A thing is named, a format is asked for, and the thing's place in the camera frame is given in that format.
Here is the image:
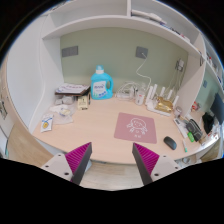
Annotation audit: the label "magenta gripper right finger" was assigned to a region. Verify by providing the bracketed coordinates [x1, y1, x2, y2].
[131, 142, 182, 186]

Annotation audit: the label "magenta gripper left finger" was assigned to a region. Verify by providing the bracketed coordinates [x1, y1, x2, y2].
[41, 142, 93, 186]

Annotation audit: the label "black computer mouse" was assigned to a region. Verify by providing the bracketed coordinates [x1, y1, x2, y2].
[163, 136, 177, 150]

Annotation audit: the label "pink mouse pad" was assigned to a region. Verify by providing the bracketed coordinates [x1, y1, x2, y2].
[114, 113, 157, 144]

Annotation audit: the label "green marker pen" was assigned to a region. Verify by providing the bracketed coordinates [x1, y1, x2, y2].
[182, 139, 188, 153]

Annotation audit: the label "clear plastic bags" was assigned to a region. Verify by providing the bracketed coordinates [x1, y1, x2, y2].
[49, 104, 76, 125]

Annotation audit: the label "white packet with yellow print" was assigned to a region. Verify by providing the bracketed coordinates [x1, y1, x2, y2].
[41, 114, 53, 132]

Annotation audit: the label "small yellow box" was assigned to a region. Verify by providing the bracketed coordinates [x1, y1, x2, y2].
[78, 96, 89, 110]

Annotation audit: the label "gold box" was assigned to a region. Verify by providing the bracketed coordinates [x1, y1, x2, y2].
[155, 97, 173, 113]

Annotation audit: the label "black pouch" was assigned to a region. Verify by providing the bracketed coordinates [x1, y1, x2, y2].
[186, 119, 202, 141]

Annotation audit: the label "white small bottle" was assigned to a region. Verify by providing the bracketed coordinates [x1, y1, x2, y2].
[135, 90, 145, 105]

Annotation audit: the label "blue detergent bottle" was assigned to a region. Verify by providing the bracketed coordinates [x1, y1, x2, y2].
[91, 65, 114, 100]

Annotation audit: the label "white shelf unit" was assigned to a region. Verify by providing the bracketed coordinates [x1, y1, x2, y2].
[29, 0, 223, 130]

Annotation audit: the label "black monitor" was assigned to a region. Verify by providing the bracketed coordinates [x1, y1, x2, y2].
[210, 93, 224, 124]

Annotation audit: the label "grey wall socket with plug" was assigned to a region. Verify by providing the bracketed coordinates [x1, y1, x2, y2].
[135, 46, 148, 59]

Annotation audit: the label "grey wall socket plate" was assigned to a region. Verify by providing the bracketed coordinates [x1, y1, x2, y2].
[62, 46, 78, 57]

